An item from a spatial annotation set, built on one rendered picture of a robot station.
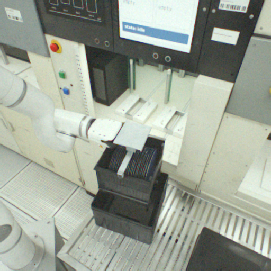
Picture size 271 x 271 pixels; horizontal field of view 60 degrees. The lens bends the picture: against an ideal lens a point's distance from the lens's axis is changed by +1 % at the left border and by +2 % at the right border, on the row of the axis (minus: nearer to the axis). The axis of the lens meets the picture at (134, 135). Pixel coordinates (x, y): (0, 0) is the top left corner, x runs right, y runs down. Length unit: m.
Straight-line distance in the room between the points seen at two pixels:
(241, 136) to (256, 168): 0.40
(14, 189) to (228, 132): 1.95
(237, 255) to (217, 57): 0.74
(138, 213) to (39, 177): 1.41
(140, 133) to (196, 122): 0.25
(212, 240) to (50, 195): 1.55
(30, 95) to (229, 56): 0.61
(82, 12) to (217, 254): 1.08
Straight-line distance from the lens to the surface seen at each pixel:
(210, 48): 0.85
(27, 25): 1.32
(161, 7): 0.87
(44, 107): 0.75
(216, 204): 1.29
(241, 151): 1.05
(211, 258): 1.06
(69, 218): 2.10
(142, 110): 1.50
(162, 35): 0.89
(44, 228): 1.24
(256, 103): 0.89
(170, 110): 1.51
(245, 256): 1.11
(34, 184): 2.38
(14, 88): 0.68
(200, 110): 0.90
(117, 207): 1.21
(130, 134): 0.80
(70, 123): 0.86
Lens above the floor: 1.83
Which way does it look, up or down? 44 degrees down
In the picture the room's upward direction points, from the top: straight up
